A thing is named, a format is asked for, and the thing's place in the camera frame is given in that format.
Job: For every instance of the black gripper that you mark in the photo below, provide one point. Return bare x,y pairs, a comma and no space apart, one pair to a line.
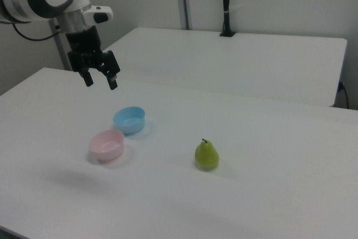
84,44

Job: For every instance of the green pear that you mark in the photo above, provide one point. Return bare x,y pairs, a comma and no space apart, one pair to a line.
206,156

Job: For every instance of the blue plastic bowl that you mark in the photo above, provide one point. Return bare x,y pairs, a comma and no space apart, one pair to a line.
129,120

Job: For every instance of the pink plastic bowl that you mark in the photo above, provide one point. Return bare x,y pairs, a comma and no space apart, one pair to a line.
107,146

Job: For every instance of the white background table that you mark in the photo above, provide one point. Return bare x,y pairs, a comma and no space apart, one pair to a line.
223,62

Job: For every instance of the black camera pole with base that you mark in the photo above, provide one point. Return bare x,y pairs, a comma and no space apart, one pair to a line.
226,4

